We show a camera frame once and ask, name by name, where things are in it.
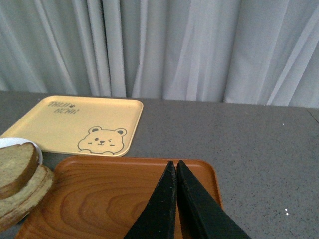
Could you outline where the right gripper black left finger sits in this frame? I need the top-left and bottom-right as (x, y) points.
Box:
(124, 161), (177, 239)

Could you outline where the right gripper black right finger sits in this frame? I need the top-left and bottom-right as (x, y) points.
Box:
(177, 160), (250, 239)

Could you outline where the bread slice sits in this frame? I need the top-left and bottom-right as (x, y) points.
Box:
(0, 142), (39, 199)
(0, 165), (54, 231)

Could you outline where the white round plate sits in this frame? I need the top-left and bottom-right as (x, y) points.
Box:
(0, 137), (43, 164)

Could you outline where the brown wood-grain tray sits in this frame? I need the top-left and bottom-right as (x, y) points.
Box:
(14, 156), (224, 239)

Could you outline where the yellow bear tray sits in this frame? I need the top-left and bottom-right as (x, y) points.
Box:
(1, 96), (144, 157)

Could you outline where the grey curtain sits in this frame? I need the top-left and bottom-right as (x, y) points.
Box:
(0, 0), (319, 108)

